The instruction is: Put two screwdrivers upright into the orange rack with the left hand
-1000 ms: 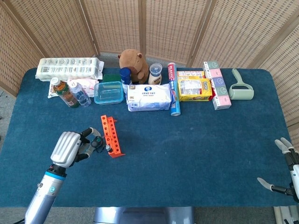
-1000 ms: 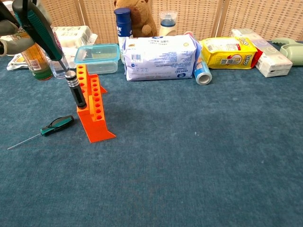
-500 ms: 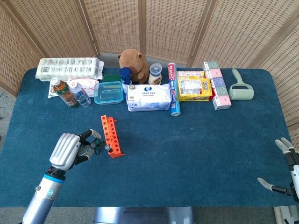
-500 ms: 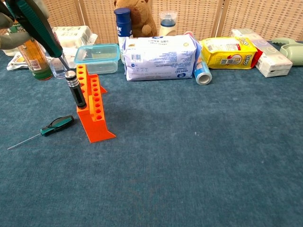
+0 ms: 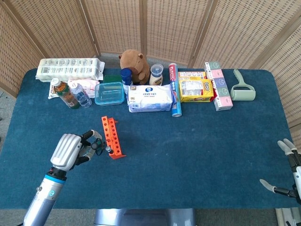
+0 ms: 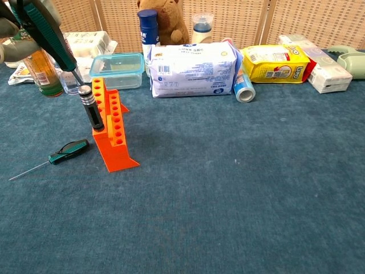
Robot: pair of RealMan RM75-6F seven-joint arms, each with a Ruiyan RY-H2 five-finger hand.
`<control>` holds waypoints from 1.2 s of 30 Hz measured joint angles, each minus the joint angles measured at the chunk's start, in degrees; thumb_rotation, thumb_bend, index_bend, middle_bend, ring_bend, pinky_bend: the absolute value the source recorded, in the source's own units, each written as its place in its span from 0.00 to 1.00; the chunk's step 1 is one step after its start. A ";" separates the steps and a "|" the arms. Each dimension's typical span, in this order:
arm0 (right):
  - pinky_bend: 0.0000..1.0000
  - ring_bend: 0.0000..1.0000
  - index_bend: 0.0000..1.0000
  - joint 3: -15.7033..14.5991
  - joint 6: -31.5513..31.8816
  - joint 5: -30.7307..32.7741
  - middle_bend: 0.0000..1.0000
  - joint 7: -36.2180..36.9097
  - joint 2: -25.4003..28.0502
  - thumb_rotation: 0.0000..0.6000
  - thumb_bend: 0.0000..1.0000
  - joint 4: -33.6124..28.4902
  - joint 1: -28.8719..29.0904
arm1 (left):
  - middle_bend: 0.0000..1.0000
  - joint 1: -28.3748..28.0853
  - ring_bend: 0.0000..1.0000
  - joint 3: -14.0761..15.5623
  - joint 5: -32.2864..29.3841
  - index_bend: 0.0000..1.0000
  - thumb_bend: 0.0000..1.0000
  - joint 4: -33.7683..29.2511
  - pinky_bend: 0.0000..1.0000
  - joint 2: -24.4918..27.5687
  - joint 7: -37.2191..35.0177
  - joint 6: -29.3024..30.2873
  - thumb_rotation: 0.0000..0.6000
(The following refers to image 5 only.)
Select yellow Lipo snack bag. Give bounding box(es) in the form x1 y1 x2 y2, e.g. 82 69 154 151
179 79 214 103

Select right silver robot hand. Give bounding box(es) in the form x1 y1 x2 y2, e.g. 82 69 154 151
259 138 301 205

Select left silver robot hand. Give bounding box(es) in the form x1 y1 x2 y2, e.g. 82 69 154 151
50 129 104 172

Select clear blue-rimmed food container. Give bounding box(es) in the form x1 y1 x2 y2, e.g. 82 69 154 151
94 81 125 107

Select pale green lint roller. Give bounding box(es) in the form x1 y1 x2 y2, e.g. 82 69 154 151
230 69 256 102

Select rattan folding screen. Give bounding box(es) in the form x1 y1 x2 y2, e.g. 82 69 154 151
0 0 301 151

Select white blue wet wipes pack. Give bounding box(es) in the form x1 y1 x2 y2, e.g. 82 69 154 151
127 84 176 113

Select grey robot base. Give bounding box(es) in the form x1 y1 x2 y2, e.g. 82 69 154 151
94 208 196 226

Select cream bottle with clear cap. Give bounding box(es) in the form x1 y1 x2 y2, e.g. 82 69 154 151
149 63 164 86

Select brown capybara plush toy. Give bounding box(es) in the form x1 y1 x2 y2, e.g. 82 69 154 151
118 49 151 85

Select white printed roll pack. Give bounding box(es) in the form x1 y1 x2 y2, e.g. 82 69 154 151
35 57 105 82

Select blue felt table cover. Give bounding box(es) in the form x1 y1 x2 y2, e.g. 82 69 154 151
0 68 299 210

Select clear water bottle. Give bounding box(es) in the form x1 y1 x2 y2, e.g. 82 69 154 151
68 81 93 109

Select blue plastic wrap roll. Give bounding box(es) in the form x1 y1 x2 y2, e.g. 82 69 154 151
168 62 183 118

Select orange test tube rack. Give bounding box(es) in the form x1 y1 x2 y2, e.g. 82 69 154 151
101 115 127 160

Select grey metal frame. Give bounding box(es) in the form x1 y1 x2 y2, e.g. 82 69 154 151
275 207 301 226

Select blue white spray can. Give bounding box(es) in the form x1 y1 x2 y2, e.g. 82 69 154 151
120 67 134 95

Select pastel tissue box pack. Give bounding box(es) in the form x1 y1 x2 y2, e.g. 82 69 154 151
203 61 234 112

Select dark green box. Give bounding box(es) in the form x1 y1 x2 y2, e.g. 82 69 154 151
103 74 123 83

